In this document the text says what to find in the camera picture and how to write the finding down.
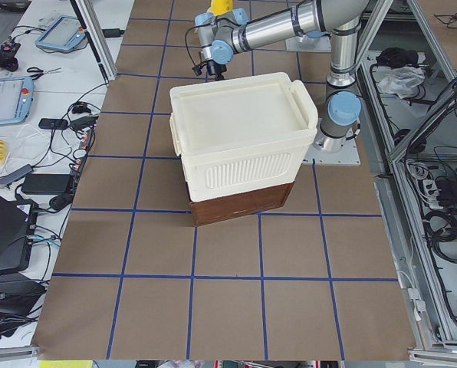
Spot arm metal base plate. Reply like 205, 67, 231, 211
302, 118, 361, 166
285, 35, 331, 53

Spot blue teach pendant far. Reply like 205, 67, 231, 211
35, 15, 86, 53

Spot dark wooden drawer cabinet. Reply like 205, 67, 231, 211
189, 182, 294, 226

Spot black power adapter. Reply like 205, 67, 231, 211
21, 173, 71, 195

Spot blue teach pendant near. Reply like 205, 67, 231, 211
0, 76, 35, 126

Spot yellow plush toy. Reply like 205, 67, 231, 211
207, 0, 234, 16

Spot aluminium frame post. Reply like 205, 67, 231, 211
70, 0, 117, 83

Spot cream plastic storage box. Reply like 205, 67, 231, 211
169, 72, 318, 202

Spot black scissors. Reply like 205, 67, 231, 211
26, 67, 62, 81

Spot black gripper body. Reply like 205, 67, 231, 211
205, 60, 227, 81

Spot black laptop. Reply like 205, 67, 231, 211
0, 196, 38, 274

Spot blue teach pendant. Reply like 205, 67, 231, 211
0, 76, 35, 126
35, 15, 86, 53

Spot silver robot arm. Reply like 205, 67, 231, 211
192, 1, 368, 152

